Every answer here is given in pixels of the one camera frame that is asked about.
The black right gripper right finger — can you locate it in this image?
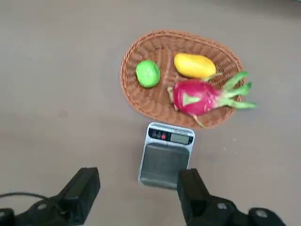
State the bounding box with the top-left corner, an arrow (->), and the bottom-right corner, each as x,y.
176,168 -> 286,226

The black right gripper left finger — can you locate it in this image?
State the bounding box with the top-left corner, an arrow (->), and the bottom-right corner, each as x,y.
0,167 -> 101,226

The white electronic scale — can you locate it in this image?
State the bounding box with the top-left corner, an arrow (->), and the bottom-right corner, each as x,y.
138,121 -> 196,190

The pink dragon fruit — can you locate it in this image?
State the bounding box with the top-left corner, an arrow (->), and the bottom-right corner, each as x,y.
167,71 -> 258,128

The brown wicker basket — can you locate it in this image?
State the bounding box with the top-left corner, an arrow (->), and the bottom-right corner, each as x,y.
119,29 -> 246,129

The yellow mango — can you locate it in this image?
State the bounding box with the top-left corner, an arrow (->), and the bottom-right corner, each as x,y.
174,53 -> 216,79

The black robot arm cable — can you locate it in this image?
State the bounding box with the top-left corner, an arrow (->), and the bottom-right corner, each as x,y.
0,192 -> 49,202

